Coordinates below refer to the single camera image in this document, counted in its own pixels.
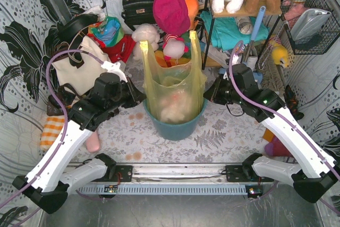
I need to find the wooden black frame shelf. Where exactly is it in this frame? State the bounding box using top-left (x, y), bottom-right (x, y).
top-left (200, 0), bottom-right (282, 70)

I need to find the white sneaker right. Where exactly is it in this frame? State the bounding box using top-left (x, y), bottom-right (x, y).
top-left (246, 47), bottom-right (258, 69)

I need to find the brown patterned strap bag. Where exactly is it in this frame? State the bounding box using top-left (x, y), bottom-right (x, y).
top-left (46, 83), bottom-right (87, 116)

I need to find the orange plush toy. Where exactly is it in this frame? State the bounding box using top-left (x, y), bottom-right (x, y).
top-left (185, 0), bottom-right (199, 30)

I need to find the black leather handbag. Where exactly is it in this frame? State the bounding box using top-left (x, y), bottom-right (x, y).
top-left (121, 0), bottom-right (156, 31)

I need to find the dark patterned cloth right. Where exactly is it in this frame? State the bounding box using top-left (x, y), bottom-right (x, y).
top-left (284, 85), bottom-right (304, 121)

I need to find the rainbow striped cloth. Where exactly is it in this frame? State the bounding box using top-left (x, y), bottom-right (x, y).
top-left (155, 31), bottom-right (191, 68)

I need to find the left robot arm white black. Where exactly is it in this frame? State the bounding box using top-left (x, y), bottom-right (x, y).
top-left (12, 73), bottom-right (146, 214)

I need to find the colourful printed bag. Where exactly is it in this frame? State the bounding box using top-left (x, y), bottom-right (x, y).
top-left (87, 16), bottom-right (124, 48)

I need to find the magenta cloth bag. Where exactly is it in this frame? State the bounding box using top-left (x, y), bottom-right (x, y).
top-left (153, 0), bottom-right (190, 36)

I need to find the crumpled paper trash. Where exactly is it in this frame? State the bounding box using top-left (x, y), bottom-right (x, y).
top-left (159, 91), bottom-right (194, 124)

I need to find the yellow plush toy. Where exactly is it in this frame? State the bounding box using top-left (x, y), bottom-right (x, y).
top-left (269, 38), bottom-right (288, 68)

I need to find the orange white checkered towel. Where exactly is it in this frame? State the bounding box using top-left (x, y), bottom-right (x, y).
top-left (39, 116), bottom-right (64, 151)

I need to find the pink white plush doll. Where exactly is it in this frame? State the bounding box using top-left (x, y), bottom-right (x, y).
top-left (163, 33), bottom-right (189, 61)

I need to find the cream canvas tote bag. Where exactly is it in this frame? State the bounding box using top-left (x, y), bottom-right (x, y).
top-left (52, 36), bottom-right (110, 95)

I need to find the black wire basket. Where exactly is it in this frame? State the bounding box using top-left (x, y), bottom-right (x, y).
top-left (280, 0), bottom-right (339, 55)

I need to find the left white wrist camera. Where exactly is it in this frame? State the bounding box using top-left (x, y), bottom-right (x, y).
top-left (101, 61), bottom-right (128, 82)

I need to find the white sneaker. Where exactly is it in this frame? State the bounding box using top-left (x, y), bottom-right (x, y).
top-left (208, 46), bottom-right (230, 66)
top-left (246, 47), bottom-right (258, 69)

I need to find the pink rolled towel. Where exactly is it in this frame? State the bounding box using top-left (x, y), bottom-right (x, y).
top-left (86, 131), bottom-right (100, 153)

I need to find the blue floor mop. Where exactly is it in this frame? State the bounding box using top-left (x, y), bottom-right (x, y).
top-left (228, 6), bottom-right (266, 68)

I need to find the purple cable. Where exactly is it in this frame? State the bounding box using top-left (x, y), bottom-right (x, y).
top-left (0, 49), bottom-right (107, 225)
top-left (228, 40), bottom-right (340, 216)

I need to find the grey patterned ball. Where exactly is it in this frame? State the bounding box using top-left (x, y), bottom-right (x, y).
top-left (236, 16), bottom-right (253, 35)

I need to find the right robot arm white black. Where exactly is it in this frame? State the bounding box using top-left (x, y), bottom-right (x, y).
top-left (204, 64), bottom-right (339, 203)

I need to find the teal trash bin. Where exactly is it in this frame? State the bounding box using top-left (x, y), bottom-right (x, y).
top-left (142, 99), bottom-right (208, 141)

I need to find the cream plush lamb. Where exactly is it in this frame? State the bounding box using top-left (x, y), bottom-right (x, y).
top-left (132, 23), bottom-right (160, 61)

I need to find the yellow trash bag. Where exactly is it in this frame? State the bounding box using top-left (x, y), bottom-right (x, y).
top-left (140, 30), bottom-right (207, 120)

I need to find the metal base rail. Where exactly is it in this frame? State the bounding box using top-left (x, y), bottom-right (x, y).
top-left (39, 162), bottom-right (326, 200)

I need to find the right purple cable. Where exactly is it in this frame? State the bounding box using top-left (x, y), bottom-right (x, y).
top-left (228, 40), bottom-right (340, 216)

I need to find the red cloth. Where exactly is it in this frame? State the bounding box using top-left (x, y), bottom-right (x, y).
top-left (102, 35), bottom-right (136, 63)

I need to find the teal folded cloth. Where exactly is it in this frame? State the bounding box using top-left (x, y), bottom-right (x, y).
top-left (200, 11), bottom-right (269, 51)

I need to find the black hat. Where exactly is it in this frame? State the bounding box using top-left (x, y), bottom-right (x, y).
top-left (57, 14), bottom-right (99, 43)

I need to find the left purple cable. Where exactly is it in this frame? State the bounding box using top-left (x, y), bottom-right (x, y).
top-left (0, 49), bottom-right (107, 225)

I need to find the white sneaker left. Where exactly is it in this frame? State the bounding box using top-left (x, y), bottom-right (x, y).
top-left (208, 46), bottom-right (230, 66)

